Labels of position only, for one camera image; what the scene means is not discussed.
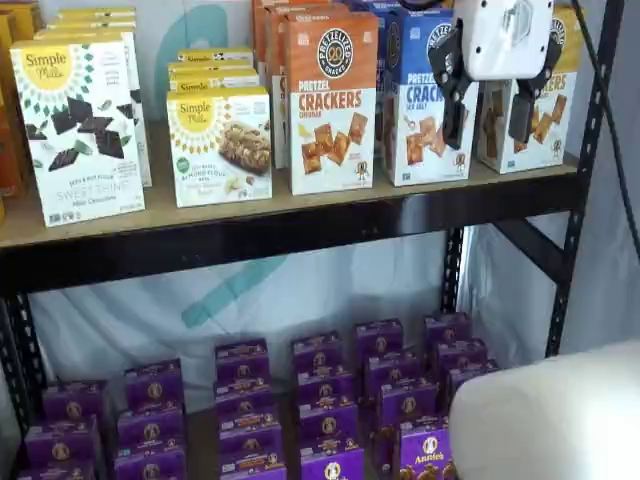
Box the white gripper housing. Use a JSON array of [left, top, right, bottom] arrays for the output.
[[427, 0, 562, 151]]

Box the blue white pretzel crackers box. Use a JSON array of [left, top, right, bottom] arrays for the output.
[[382, 8, 481, 188], [344, 0, 401, 11], [369, 1, 454, 174]]

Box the yellow white pretzel crackers box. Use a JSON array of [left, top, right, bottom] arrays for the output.
[[477, 4, 584, 175]]

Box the orange white pretzel crackers box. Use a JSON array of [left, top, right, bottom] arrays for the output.
[[264, 3, 351, 170], [251, 0, 321, 76], [283, 10, 380, 196]]

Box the purple Annie's snack box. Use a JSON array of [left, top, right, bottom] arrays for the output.
[[215, 338, 270, 385], [446, 361, 502, 402], [296, 366, 355, 407], [298, 398, 360, 445], [218, 411, 283, 457], [433, 338, 490, 375], [291, 331, 345, 375], [376, 381, 441, 432], [17, 458, 97, 480], [117, 406, 187, 452], [113, 443, 188, 480], [42, 381, 107, 422], [219, 448, 288, 480], [355, 318, 405, 360], [214, 378, 276, 417], [364, 351, 422, 397], [398, 421, 457, 480], [299, 441, 367, 480], [424, 312, 472, 347], [123, 358, 185, 412], [24, 416, 102, 469]]

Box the Simple Mills almond bars box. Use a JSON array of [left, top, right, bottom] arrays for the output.
[[166, 85, 274, 209], [176, 47, 255, 69], [167, 62, 261, 94]]

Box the Simple Mills Sweet Thins box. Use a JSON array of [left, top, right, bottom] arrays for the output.
[[32, 27, 154, 189], [45, 18, 137, 31], [9, 32, 147, 229], [56, 7, 137, 21]]

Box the yellow cardboard snack box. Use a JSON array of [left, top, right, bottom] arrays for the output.
[[0, 1, 45, 46]]

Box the orange cardboard snack box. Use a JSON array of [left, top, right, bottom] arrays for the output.
[[0, 42, 29, 201]]

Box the thin black cable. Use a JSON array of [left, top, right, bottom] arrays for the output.
[[569, 0, 640, 221]]

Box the black metal shelf frame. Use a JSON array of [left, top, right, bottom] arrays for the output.
[[0, 0, 627, 480]]

